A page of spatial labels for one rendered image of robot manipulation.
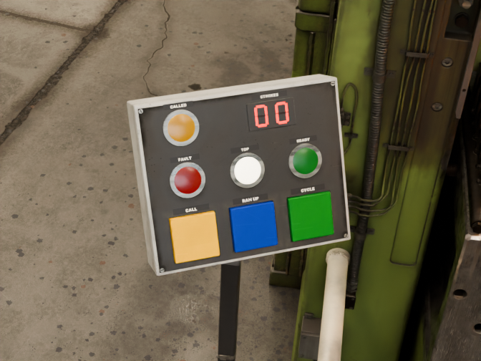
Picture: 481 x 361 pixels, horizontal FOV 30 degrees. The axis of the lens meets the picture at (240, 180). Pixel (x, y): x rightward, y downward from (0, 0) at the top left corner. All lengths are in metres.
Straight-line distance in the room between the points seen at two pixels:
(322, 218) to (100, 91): 2.10
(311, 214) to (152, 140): 0.30
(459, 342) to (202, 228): 0.66
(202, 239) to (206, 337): 1.18
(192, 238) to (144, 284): 1.31
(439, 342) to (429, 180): 0.33
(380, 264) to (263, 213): 0.58
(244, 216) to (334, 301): 0.46
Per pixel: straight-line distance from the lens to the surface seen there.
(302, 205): 1.49
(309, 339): 2.13
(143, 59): 3.68
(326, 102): 1.49
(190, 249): 1.46
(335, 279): 1.91
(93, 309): 2.70
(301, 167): 1.48
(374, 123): 1.72
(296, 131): 1.48
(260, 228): 1.48
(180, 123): 1.42
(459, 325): 1.84
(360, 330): 2.17
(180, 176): 1.43
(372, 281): 2.04
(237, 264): 1.70
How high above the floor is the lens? 2.04
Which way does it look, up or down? 41 degrees down
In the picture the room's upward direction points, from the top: 3 degrees clockwise
